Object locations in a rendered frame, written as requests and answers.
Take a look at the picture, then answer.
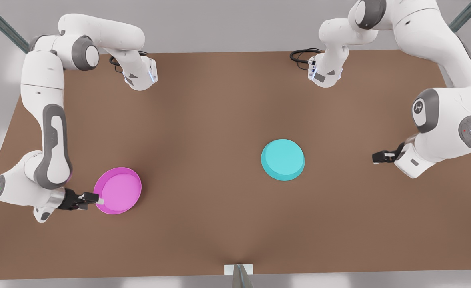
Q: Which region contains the pink plate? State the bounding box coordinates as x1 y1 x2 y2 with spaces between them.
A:
93 167 142 215

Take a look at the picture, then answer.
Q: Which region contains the blue plate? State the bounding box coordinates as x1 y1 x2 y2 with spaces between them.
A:
261 139 305 182

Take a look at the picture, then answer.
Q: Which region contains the black cable loop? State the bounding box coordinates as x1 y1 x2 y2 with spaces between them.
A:
109 51 149 74
290 48 325 65

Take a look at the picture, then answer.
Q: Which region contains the silver frame post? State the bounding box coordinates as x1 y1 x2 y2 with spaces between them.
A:
449 0 471 33
224 264 254 288
0 0 30 54

